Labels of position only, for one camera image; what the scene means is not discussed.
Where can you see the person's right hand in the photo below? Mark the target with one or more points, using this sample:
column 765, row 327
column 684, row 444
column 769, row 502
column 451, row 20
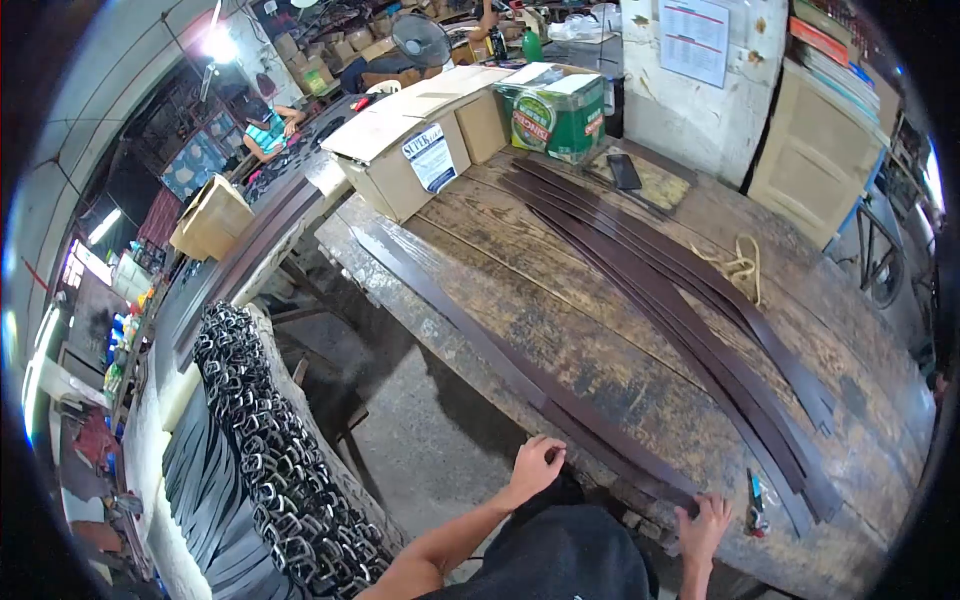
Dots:
column 703, row 532

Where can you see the person's left hand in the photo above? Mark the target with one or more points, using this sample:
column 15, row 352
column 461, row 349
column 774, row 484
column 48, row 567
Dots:
column 531, row 472

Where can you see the person's right fingers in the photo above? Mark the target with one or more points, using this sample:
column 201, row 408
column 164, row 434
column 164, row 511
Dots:
column 714, row 506

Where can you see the person's right thumb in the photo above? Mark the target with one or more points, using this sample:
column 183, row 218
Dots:
column 682, row 517

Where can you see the person's left fingers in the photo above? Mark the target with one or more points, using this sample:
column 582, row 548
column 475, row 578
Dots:
column 551, row 451

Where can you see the long brown leather strip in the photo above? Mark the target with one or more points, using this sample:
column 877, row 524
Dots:
column 517, row 375

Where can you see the small blue red tool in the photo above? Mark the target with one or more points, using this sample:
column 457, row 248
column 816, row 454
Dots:
column 754, row 506

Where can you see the person's body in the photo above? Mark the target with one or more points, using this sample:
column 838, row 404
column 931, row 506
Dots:
column 559, row 559

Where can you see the pile of brown leather strips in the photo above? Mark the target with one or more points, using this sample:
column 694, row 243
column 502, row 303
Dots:
column 675, row 315

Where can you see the pile of black buckled belts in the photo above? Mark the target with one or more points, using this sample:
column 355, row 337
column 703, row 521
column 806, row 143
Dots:
column 277, row 465

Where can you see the worn flat board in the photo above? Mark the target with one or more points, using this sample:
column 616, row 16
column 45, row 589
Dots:
column 660, row 184

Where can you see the black phone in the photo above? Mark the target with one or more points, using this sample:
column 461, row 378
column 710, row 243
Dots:
column 624, row 172

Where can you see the small cardboard box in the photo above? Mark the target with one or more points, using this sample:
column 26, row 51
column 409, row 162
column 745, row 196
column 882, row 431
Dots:
column 482, row 126

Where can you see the green printed carton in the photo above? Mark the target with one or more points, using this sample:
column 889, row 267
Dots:
column 559, row 112

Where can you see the large cardboard box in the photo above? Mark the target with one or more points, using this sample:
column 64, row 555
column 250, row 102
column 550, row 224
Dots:
column 401, row 142

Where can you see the long workbench with dark strips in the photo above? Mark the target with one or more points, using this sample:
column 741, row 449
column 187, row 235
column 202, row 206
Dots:
column 255, row 247

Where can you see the beige wooden cabinet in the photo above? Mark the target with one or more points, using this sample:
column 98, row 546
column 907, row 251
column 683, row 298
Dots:
column 814, row 154

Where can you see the green bottle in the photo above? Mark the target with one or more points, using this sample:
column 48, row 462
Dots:
column 532, row 46

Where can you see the open cardboard box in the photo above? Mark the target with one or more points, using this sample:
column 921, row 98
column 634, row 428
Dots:
column 214, row 217

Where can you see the grey electric fan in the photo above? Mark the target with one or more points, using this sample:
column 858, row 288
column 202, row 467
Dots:
column 421, row 40

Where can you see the white printed paper sheet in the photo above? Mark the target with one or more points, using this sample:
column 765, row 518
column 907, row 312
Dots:
column 694, row 37

